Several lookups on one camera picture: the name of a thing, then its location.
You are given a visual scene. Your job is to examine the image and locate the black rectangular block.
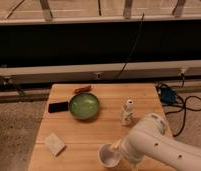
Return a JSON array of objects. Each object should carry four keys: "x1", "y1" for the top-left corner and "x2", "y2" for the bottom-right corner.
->
[{"x1": 48, "y1": 101, "x2": 68, "y2": 113}]

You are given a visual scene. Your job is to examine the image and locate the black floor cables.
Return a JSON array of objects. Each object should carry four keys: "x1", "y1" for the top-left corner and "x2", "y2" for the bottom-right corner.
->
[{"x1": 155, "y1": 72, "x2": 201, "y2": 138}]

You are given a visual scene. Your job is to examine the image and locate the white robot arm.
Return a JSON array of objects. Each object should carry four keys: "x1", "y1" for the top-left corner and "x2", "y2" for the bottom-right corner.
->
[{"x1": 110, "y1": 113, "x2": 201, "y2": 171}]

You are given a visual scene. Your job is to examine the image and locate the white metal rail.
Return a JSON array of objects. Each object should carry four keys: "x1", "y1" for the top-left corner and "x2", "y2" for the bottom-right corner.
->
[{"x1": 0, "y1": 60, "x2": 201, "y2": 84}]

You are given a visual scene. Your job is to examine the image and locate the white sponge block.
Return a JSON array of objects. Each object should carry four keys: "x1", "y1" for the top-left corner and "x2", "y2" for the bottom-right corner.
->
[{"x1": 44, "y1": 133, "x2": 66, "y2": 156}]

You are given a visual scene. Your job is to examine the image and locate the translucent yellowish gripper finger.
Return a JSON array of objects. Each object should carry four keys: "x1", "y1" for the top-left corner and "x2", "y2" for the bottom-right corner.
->
[{"x1": 111, "y1": 139, "x2": 122, "y2": 152}]

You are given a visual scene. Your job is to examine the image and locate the small white bottle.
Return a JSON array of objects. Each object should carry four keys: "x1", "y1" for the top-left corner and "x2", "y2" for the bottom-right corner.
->
[{"x1": 121, "y1": 99, "x2": 133, "y2": 126}]

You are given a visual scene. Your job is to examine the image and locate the blue power adapter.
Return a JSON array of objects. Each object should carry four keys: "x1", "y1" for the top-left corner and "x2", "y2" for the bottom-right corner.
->
[{"x1": 160, "y1": 88, "x2": 176, "y2": 104}]

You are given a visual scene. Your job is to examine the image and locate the green ceramic bowl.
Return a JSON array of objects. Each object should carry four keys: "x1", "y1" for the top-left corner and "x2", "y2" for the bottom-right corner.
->
[{"x1": 69, "y1": 93, "x2": 100, "y2": 120}]

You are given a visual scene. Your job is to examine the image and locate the black hanging cable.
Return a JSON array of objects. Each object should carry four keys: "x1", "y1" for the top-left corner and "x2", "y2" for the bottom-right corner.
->
[{"x1": 113, "y1": 12, "x2": 146, "y2": 81}]

